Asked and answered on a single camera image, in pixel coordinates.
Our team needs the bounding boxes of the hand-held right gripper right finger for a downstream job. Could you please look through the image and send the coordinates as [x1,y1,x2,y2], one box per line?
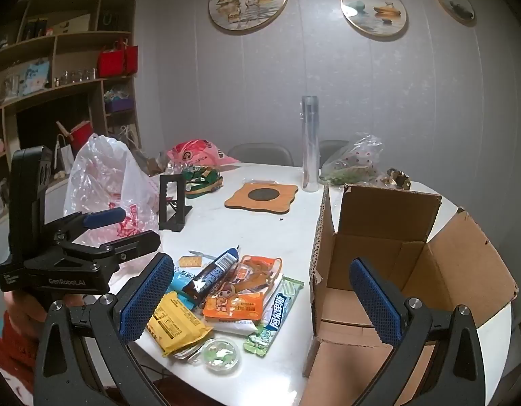
[349,256,486,406]

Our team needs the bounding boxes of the person's left hand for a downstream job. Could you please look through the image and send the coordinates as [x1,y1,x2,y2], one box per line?
[2,292,85,328]

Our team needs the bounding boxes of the medium round wall picture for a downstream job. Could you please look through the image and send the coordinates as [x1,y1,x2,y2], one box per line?
[340,0,408,41]

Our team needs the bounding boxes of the round clear jelly cup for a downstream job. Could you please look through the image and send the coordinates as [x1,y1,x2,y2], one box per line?
[200,337,243,374]

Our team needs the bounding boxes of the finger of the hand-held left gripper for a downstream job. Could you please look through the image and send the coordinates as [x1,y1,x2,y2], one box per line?
[53,207,126,242]
[100,229,161,273]

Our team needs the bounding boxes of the red gift bags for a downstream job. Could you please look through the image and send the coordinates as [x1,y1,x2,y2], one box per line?
[97,38,139,77]

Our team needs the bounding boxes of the brown paper bag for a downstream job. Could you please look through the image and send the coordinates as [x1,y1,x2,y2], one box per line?
[135,146,170,176]

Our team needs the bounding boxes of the small round wall picture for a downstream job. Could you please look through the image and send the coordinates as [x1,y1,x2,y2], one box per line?
[436,0,475,24]

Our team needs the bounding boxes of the grey chair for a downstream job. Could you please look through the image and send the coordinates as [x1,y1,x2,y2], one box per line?
[319,139,350,170]
[226,143,294,166]

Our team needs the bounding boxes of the wooden shelf unit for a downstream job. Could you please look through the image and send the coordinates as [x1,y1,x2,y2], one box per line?
[0,0,139,231]

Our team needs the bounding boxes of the gold foil wrapper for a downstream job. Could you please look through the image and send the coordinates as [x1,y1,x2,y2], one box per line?
[383,168,412,190]

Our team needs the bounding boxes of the pink plastic bag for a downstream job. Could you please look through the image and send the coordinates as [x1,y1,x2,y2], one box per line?
[166,139,241,170]

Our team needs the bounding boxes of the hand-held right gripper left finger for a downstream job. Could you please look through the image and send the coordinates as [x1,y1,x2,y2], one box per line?
[33,252,176,406]

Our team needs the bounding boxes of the cardboard box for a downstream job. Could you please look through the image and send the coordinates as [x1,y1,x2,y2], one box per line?
[303,184,519,406]

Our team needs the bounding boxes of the black stand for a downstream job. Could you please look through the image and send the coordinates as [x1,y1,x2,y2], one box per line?
[159,174,192,231]

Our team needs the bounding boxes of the blue picture box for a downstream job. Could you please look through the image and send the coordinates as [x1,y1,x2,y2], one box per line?
[21,59,49,94]

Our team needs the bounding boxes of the green and white candy packet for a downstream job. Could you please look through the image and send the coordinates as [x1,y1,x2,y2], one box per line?
[243,276,304,357]

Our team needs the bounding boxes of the light blue snack packet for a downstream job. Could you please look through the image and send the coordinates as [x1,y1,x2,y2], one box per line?
[169,268,202,309]

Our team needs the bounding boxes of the yellow snack packet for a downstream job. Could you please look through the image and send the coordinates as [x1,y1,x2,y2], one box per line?
[146,291,213,357]

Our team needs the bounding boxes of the white and red plastic bag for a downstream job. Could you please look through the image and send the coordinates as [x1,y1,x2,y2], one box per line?
[63,133,161,242]

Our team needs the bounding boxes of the purple box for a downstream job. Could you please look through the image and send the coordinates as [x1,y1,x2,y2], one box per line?
[105,97,132,113]

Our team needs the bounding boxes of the orange clear snack packet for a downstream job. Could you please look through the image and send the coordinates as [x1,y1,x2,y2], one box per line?
[226,255,283,301]

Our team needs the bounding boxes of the white paper bag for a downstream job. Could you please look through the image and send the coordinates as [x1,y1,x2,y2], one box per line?
[53,133,75,174]

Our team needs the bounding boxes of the dotted clear bag of greens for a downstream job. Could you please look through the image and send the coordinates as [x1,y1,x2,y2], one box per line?
[320,134,386,186]

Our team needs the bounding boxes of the black and blue snack bar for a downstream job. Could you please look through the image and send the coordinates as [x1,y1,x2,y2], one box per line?
[182,249,239,301]

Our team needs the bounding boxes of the clear plastic wrap roll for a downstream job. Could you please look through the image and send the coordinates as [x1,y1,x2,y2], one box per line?
[301,95,320,193]

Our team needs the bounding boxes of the orange cartoon snack packet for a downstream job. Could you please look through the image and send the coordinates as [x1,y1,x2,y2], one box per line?
[202,283,265,324]

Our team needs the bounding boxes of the wooden trivet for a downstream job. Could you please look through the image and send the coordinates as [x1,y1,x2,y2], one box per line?
[224,182,299,212]

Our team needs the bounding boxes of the green snack bag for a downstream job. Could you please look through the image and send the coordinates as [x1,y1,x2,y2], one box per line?
[182,166,224,197]

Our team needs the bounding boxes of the red paper bag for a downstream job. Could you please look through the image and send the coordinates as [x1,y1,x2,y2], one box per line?
[70,122,94,157]

